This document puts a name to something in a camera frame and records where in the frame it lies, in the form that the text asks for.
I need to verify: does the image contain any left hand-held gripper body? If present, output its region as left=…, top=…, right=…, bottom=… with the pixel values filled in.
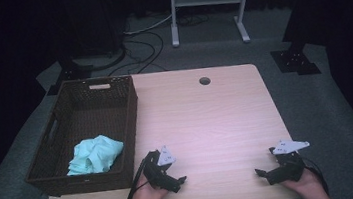
left=140, top=144, right=181, bottom=193

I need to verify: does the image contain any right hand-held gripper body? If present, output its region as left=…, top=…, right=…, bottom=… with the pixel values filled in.
left=263, top=137, right=314, bottom=186

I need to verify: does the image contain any mint green t-shirt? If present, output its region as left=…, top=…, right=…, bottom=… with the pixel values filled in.
left=62, top=132, right=128, bottom=177

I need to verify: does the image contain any brown woven basket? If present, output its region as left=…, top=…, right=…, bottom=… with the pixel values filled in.
left=14, top=72, right=149, bottom=199

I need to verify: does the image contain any person's right hand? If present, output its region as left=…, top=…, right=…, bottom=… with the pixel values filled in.
left=279, top=164, right=332, bottom=199

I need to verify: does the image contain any black stand base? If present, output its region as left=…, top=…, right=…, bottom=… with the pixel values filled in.
left=42, top=53, right=97, bottom=97
left=269, top=37, right=323, bottom=80

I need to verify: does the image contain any right hand-held gripper black cable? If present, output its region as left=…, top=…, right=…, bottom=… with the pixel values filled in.
left=301, top=154, right=330, bottom=198

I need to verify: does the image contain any hand-held gripper black cable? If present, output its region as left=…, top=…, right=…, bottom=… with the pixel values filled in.
left=116, top=156, right=154, bottom=199
left=301, top=154, right=330, bottom=198

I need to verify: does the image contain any left hand-held gripper black cable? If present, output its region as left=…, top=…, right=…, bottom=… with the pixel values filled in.
left=116, top=156, right=154, bottom=199

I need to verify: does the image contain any thin black floor cable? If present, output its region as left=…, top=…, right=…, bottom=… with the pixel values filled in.
left=103, top=29, right=168, bottom=78

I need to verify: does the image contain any white floor cable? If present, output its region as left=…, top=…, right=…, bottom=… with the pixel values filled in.
left=121, top=12, right=175, bottom=37

